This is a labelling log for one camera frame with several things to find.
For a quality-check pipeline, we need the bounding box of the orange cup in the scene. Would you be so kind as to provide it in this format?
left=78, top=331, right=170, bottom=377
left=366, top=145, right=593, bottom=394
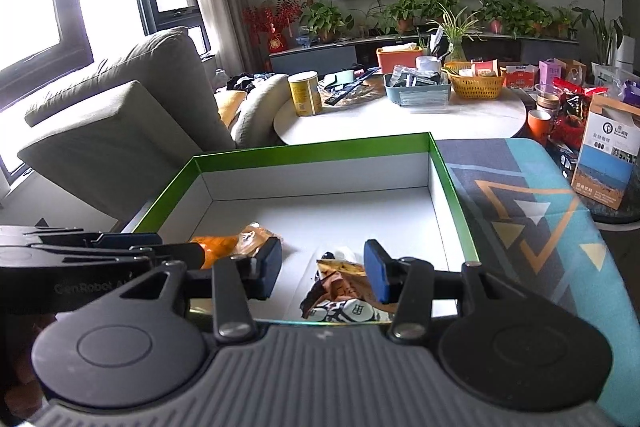
left=527, top=109, right=554, bottom=146

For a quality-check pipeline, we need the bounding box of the orange snack packet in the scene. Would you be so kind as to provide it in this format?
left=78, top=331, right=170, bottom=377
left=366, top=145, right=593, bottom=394
left=190, top=222, right=284, bottom=271

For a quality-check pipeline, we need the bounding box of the clear plastic cup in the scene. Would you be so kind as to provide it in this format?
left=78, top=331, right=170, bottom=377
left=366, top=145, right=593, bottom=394
left=533, top=83, right=564, bottom=112

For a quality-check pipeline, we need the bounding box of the green cardboard box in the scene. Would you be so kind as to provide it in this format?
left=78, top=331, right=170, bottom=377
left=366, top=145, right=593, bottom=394
left=120, top=132, right=481, bottom=324

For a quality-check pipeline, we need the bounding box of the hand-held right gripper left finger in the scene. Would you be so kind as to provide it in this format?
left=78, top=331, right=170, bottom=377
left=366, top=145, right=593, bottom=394
left=120, top=237, right=284, bottom=344

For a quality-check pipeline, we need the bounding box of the red white carton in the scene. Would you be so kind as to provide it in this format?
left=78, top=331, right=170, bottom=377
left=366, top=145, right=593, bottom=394
left=504, top=64, right=540, bottom=90

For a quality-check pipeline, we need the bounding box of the yellow can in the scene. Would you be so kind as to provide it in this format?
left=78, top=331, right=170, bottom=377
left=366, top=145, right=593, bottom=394
left=287, top=71, right=324, bottom=117

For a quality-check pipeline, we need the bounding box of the brown paper bag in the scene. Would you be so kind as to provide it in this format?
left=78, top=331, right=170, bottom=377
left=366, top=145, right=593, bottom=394
left=556, top=58, right=587, bottom=86

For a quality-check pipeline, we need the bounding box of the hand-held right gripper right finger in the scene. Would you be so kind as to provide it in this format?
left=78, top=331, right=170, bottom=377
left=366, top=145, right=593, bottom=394
left=362, top=238, right=522, bottom=341

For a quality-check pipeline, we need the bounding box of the row of potted plants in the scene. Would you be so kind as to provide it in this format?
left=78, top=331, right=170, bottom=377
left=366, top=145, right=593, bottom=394
left=299, top=0, right=581, bottom=44

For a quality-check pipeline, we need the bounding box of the pile of dark clothes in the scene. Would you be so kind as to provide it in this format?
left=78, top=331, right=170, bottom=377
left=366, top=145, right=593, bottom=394
left=225, top=71, right=274, bottom=93

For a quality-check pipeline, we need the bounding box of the yellow woven basket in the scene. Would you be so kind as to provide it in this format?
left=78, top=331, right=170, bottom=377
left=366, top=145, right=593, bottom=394
left=442, top=61, right=507, bottom=100

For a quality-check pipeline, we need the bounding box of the round white table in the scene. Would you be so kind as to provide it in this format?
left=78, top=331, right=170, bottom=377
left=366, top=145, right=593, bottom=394
left=272, top=79, right=529, bottom=148

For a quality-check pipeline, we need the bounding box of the brown black snack packet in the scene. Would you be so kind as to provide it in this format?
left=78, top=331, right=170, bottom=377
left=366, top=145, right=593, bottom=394
left=300, top=247, right=401, bottom=324

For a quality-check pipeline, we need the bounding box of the grey television cabinet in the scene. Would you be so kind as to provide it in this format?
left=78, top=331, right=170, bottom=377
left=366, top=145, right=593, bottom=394
left=267, top=34, right=581, bottom=76

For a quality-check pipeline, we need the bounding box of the yellow cushion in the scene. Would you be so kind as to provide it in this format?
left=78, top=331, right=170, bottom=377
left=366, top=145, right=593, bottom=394
left=215, top=90, right=250, bottom=128

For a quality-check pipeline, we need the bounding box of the red black snack bag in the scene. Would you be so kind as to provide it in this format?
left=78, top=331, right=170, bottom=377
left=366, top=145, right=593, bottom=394
left=551, top=79, right=607, bottom=144

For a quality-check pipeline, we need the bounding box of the pink box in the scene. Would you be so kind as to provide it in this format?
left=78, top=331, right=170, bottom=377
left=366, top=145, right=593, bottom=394
left=539, top=58, right=569, bottom=96

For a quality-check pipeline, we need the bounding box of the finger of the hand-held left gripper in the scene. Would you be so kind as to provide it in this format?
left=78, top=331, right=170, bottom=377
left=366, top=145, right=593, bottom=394
left=93, top=232, right=164, bottom=251
left=127, top=243, right=204, bottom=271

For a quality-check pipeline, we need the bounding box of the red flower decoration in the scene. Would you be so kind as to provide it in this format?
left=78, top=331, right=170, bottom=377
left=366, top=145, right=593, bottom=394
left=242, top=0, right=309, bottom=54

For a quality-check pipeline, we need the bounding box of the spider plant in glass vase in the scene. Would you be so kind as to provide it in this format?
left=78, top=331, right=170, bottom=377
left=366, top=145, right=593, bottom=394
left=426, top=3, right=484, bottom=64

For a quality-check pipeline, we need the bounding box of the cardboard box with blue print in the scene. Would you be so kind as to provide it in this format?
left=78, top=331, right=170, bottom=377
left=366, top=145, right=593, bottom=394
left=570, top=94, right=640, bottom=210

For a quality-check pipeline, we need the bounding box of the tall leafy plant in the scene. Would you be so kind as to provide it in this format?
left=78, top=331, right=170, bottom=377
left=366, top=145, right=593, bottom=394
left=572, top=0, right=637, bottom=68

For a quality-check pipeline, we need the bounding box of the grey sofa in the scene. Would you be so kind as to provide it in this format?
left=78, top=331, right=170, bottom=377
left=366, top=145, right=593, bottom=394
left=17, top=27, right=237, bottom=222

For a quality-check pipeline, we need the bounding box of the blue plastic basket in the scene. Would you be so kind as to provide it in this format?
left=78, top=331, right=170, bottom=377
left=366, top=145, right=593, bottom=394
left=382, top=71, right=454, bottom=107

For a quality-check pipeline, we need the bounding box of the orange tissue box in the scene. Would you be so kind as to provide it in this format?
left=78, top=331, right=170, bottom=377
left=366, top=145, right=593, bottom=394
left=376, top=46, right=424, bottom=76

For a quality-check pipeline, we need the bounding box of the cream cushion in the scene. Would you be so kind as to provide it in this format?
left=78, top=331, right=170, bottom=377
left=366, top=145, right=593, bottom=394
left=232, top=74, right=292, bottom=149

